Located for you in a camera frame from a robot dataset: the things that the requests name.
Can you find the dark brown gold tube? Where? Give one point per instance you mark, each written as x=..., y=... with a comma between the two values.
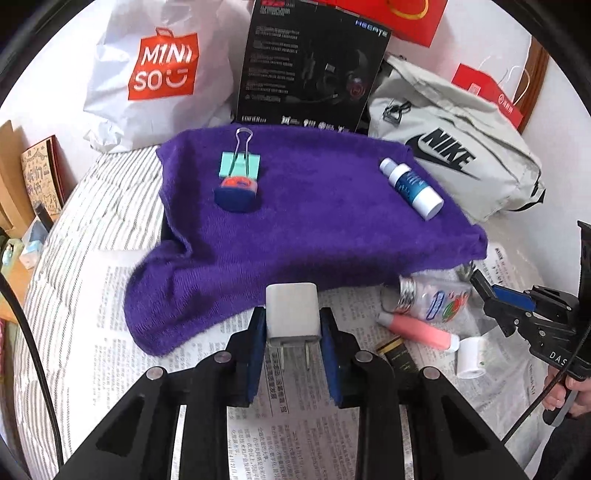
x=399, y=358

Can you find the wooden door frame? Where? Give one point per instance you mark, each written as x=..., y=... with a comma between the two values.
x=532, y=81

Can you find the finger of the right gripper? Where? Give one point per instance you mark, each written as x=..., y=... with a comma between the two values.
x=540, y=300
x=524, y=323

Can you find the white blue bottle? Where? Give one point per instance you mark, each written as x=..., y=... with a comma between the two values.
x=414, y=189

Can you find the wooden nightstand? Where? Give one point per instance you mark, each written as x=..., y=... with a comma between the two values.
x=16, y=274

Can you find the mint green binder clip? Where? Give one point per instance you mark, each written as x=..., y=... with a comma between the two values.
x=240, y=162

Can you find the patterned book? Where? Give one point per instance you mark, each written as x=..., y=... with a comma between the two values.
x=42, y=176

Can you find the black headset box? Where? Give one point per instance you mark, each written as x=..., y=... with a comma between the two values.
x=308, y=64

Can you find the grey Nike waist bag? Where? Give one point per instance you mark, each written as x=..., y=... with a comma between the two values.
x=462, y=140

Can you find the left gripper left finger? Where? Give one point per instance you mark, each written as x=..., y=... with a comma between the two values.
x=135, y=438

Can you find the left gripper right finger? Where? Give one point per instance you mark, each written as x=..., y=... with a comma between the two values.
x=449, y=439

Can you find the purple towel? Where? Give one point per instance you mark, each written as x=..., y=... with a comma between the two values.
x=324, y=214

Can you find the white USB charger plug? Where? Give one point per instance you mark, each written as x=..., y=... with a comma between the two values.
x=292, y=318

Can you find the large red gift bag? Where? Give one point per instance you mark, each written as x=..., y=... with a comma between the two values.
x=414, y=21

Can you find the white Miniso plastic bag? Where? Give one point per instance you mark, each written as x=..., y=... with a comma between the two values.
x=162, y=67

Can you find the pink tube with white cap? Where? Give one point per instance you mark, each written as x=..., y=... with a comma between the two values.
x=419, y=331

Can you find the newspaper sheet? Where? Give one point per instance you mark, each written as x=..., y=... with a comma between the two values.
x=230, y=405

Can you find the clear sanitizer bottle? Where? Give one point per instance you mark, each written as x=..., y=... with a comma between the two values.
x=431, y=299

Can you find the tissue pack on nightstand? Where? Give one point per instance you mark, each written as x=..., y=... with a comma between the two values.
x=33, y=243

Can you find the small blue pink jar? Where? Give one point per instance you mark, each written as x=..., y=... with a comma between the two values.
x=236, y=194

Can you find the small red paper bag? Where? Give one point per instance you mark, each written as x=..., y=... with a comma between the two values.
x=481, y=84

